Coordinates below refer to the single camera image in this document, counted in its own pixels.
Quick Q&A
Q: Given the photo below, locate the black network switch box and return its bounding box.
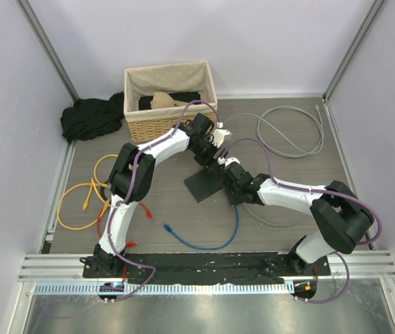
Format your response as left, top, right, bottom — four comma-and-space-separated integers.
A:
184, 170, 223, 202

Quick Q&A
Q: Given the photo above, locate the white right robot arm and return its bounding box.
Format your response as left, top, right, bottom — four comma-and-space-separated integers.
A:
218, 158, 376, 275

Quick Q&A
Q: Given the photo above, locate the black cloth pile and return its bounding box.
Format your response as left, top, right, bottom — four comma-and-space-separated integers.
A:
60, 92, 124, 143

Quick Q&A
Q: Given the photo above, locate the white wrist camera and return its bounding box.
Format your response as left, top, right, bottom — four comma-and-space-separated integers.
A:
217, 157, 240, 168
212, 129, 232, 148

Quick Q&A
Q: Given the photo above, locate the wicker basket with liner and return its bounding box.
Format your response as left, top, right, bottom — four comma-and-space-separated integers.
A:
123, 61, 218, 143

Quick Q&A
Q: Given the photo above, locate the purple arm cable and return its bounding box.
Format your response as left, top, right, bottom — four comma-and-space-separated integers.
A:
223, 138, 385, 303
105, 100, 225, 302

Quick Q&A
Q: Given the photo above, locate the black cloth in basket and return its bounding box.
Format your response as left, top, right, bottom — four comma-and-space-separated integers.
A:
138, 92, 200, 111

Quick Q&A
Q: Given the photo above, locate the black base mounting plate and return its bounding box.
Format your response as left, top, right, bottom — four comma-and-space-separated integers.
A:
80, 252, 331, 285

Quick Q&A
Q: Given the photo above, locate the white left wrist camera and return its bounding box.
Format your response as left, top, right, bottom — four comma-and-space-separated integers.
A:
212, 129, 232, 148

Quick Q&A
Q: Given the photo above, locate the blue ethernet cable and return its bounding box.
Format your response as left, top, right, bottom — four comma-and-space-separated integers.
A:
163, 205, 240, 251

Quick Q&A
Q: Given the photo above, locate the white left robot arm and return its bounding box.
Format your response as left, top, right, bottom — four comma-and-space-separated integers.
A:
85, 113, 232, 278

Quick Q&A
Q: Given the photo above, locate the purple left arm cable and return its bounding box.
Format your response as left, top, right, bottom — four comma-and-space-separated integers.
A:
105, 100, 225, 302

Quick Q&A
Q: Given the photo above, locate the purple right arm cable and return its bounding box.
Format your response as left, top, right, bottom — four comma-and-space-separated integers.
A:
223, 138, 385, 303

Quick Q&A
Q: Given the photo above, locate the aluminium front rail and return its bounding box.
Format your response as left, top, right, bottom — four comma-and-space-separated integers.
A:
18, 250, 395, 296

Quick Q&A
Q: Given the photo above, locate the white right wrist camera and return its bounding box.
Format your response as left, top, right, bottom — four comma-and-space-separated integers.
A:
217, 157, 240, 168

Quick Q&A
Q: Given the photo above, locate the yellow ethernet cable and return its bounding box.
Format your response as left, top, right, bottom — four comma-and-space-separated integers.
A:
57, 154, 120, 230

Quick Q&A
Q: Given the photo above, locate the long grey ethernet cable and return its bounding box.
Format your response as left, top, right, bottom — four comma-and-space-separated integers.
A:
218, 104, 325, 158

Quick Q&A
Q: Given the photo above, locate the beige object in basket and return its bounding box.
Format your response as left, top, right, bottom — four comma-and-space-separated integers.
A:
150, 92, 188, 109

